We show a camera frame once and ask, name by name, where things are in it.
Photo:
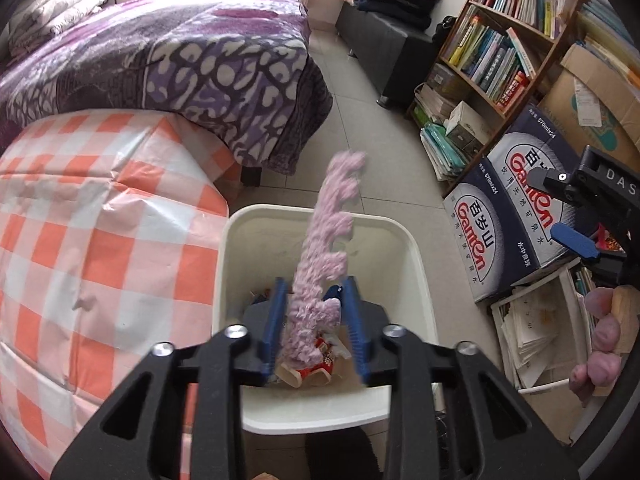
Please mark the stack of pale shelf books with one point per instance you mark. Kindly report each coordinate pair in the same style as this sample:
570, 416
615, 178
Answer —
440, 95

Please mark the blue white water carton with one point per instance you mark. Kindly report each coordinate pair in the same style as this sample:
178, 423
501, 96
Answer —
530, 140
500, 235

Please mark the wooden bookshelf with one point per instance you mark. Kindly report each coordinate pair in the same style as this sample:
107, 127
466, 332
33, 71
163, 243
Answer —
542, 55

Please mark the orange white checked cloth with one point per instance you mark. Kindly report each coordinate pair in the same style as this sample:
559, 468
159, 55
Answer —
100, 235

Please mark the white plastic trash bin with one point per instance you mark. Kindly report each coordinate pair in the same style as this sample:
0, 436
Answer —
240, 260

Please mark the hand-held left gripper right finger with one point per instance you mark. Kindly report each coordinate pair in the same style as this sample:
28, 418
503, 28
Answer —
356, 330

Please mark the bed with purple blanket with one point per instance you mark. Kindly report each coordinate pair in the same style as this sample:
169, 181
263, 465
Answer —
150, 60

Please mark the white printed box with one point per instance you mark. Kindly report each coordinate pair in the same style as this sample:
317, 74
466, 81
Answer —
467, 125

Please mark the stack of green books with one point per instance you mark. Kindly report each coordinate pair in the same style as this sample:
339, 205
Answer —
442, 152

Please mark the open box of papers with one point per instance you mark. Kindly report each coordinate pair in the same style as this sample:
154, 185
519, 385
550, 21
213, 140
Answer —
535, 330

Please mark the red white paper cup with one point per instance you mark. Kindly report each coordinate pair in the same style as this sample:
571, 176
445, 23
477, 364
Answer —
320, 374

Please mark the person's right hand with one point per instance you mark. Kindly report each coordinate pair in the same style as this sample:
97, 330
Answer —
605, 335

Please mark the row of colourful thin books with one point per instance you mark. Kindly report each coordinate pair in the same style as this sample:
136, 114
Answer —
525, 0

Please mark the row of books with red spine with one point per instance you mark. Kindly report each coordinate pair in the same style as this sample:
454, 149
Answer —
490, 60

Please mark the folded white floral quilt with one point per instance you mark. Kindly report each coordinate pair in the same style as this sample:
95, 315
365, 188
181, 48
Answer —
55, 10

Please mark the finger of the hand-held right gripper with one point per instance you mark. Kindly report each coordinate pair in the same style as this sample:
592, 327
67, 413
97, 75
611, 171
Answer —
575, 242
555, 180

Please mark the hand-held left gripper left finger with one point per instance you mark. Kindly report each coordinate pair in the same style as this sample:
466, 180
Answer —
272, 320

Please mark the black storage bench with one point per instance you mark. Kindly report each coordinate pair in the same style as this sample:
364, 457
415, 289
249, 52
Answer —
395, 50

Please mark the stack of pale blue books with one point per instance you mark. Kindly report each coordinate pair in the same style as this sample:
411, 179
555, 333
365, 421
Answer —
610, 25

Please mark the black bag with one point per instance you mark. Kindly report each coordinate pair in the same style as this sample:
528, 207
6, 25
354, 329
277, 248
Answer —
445, 27

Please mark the pink foam strip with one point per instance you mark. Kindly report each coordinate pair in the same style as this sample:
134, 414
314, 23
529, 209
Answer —
320, 260

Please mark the brown cardboard box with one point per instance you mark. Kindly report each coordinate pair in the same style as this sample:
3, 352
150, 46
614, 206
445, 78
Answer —
590, 105

